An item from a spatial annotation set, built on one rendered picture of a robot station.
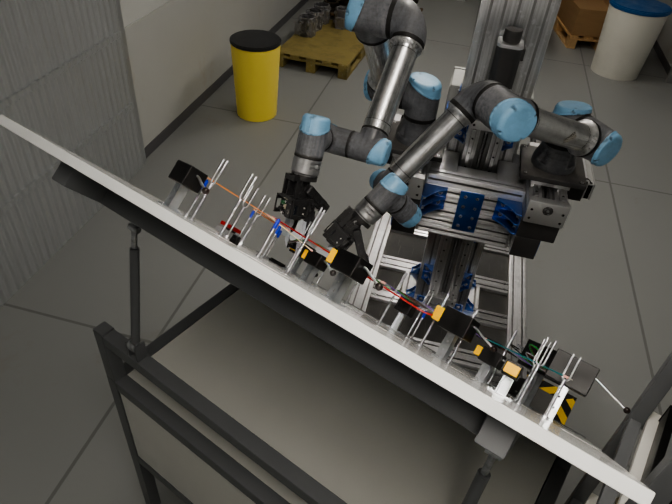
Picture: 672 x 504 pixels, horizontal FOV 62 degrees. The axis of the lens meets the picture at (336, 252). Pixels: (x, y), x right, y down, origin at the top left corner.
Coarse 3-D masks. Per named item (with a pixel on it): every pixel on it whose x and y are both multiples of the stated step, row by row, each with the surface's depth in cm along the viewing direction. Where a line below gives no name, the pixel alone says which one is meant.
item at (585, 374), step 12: (552, 360) 120; (564, 360) 119; (576, 360) 118; (552, 372) 120; (576, 372) 118; (588, 372) 117; (564, 384) 118; (576, 384) 117; (588, 384) 117; (600, 384) 119; (564, 396) 120; (612, 396) 117; (552, 408) 120; (624, 408) 116; (552, 420) 119
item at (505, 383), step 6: (510, 360) 99; (504, 366) 99; (522, 366) 98; (504, 372) 99; (504, 378) 101; (510, 378) 99; (516, 378) 98; (498, 384) 99; (504, 384) 101; (510, 384) 99; (492, 390) 99; (498, 390) 101; (504, 390) 100; (504, 396) 98
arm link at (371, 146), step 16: (400, 0) 154; (400, 16) 153; (416, 16) 153; (400, 32) 153; (416, 32) 152; (400, 48) 152; (416, 48) 154; (400, 64) 152; (384, 80) 152; (400, 80) 152; (384, 96) 150; (400, 96) 152; (368, 112) 152; (384, 112) 150; (368, 128) 149; (384, 128) 150; (352, 144) 149; (368, 144) 148; (384, 144) 148; (368, 160) 150; (384, 160) 149
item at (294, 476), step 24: (96, 336) 150; (120, 336) 149; (120, 360) 158; (144, 360) 143; (168, 384) 138; (192, 408) 135; (216, 408) 134; (216, 432) 133; (240, 432) 130; (264, 456) 126; (288, 480) 122; (312, 480) 122
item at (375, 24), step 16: (352, 0) 156; (368, 0) 155; (384, 0) 154; (352, 16) 158; (368, 16) 156; (384, 16) 154; (368, 32) 160; (384, 32) 157; (368, 48) 172; (384, 48) 172; (368, 64) 184; (384, 64) 179; (368, 80) 195; (368, 96) 200
